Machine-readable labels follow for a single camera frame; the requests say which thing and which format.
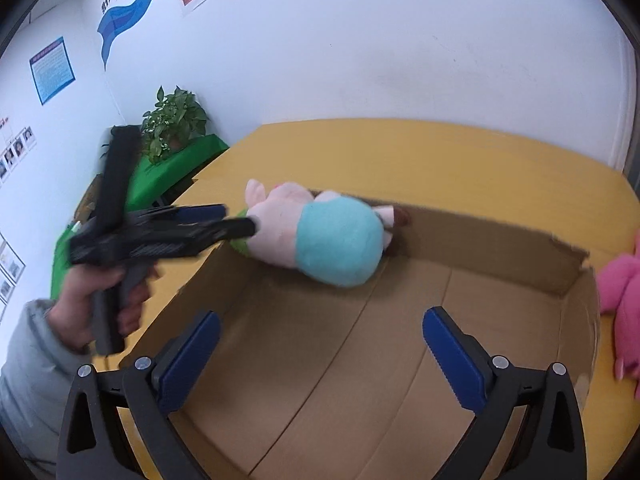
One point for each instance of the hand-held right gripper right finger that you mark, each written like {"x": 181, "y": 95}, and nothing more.
{"x": 452, "y": 355}

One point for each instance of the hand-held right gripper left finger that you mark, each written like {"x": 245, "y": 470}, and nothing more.
{"x": 187, "y": 360}

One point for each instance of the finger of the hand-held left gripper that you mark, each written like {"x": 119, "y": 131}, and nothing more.
{"x": 200, "y": 211}
{"x": 235, "y": 229}

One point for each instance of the pink and teal plush pig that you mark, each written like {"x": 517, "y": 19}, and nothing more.
{"x": 335, "y": 240}

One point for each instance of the brown cardboard box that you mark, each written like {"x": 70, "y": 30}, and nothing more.
{"x": 350, "y": 360}

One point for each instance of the person's left forearm grey sleeve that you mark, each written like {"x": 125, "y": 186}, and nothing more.
{"x": 30, "y": 370}

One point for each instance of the person's left hand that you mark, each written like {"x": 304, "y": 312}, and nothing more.
{"x": 75, "y": 305}

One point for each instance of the green table cloth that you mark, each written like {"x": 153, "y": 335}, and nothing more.
{"x": 190, "y": 152}

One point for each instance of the large potted green plant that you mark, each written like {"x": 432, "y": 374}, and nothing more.
{"x": 170, "y": 120}

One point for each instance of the pink plush bear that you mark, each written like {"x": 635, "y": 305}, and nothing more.
{"x": 625, "y": 300}

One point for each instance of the framed wall notice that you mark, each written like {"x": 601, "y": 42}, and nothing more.
{"x": 10, "y": 260}

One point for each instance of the small wall photo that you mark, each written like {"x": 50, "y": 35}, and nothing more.
{"x": 12, "y": 155}
{"x": 26, "y": 140}

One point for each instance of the blue framed wall poster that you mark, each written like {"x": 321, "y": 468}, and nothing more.
{"x": 52, "y": 70}

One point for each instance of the blue wave wall decal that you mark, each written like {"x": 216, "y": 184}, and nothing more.
{"x": 125, "y": 15}

